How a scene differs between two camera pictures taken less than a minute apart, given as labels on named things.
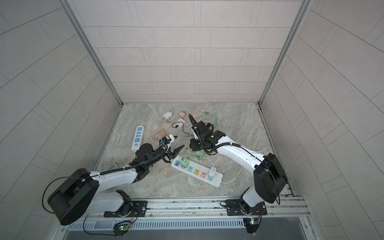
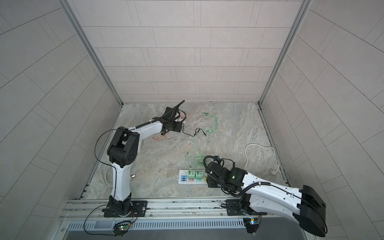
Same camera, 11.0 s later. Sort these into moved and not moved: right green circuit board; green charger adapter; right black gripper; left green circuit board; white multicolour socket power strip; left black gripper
Moved: white multicolour socket power strip; left black gripper; green charger adapter; right black gripper
Not moved: left green circuit board; right green circuit board
